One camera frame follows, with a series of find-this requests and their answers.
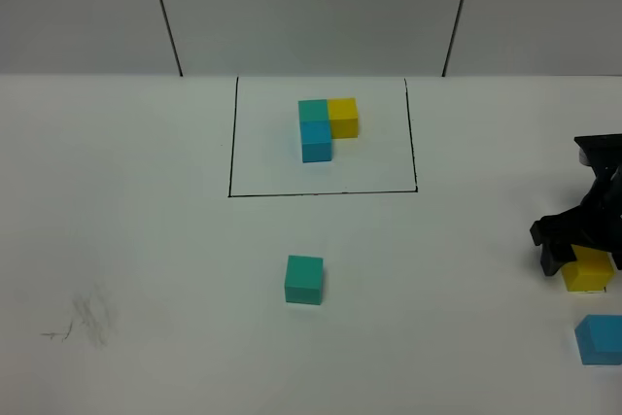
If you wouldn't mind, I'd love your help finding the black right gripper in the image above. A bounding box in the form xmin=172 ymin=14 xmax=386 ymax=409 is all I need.
xmin=530 ymin=134 xmax=621 ymax=276

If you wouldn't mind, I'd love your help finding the yellow template block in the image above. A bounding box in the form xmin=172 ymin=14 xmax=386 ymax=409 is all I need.
xmin=328 ymin=97 xmax=359 ymax=139

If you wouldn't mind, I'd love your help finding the blue template block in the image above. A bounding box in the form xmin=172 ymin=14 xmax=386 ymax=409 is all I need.
xmin=300 ymin=121 xmax=332 ymax=163

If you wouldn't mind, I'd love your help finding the green template block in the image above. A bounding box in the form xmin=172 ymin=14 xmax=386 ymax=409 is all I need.
xmin=297 ymin=99 xmax=329 ymax=123

